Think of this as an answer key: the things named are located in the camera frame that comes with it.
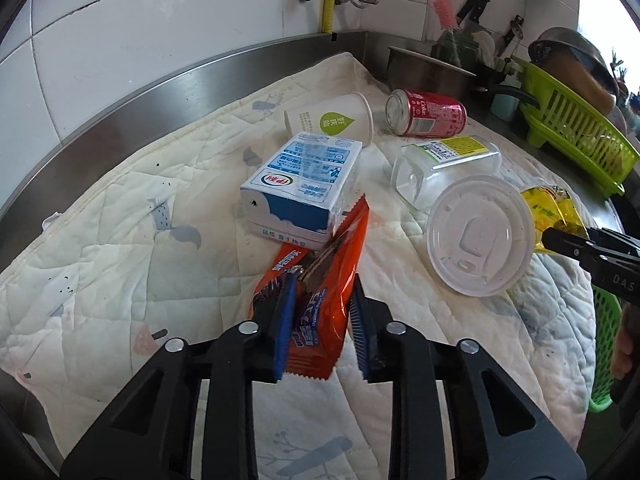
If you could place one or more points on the blue white milk carton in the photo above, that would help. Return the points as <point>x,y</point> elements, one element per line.
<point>300,175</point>

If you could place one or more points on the red soda can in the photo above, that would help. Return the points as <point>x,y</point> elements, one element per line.
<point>430,112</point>

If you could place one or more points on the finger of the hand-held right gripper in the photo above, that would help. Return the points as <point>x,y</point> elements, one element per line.
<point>570,245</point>

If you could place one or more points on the brown plastic basin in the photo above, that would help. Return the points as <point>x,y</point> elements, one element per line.
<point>580,80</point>

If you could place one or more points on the white paper cup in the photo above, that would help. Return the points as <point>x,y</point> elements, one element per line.
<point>330,117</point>

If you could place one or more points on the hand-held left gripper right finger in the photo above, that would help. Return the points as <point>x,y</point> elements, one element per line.
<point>359,330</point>

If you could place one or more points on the yellow snack packet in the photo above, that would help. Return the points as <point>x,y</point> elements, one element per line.
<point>550,210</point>

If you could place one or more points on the white quilted blanket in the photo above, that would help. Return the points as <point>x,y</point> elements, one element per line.
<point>125,270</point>

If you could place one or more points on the steel pot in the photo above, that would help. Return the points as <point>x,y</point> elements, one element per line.
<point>425,72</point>

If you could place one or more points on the steel mixing bowl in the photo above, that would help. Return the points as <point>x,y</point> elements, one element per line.
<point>575,47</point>

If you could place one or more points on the pink bottle brush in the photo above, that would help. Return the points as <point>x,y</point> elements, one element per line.
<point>445,12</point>

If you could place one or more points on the green plastic dish rack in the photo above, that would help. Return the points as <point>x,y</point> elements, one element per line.
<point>575,130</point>

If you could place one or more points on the green plastic waste basket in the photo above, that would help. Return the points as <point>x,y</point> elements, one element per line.
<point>605,335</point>

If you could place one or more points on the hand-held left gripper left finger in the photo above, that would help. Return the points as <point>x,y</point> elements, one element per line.
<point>282,325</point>

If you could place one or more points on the orange snack wrapper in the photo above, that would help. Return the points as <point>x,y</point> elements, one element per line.
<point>345,240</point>

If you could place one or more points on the white plastic cup lid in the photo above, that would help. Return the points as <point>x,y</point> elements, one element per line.
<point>475,235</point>

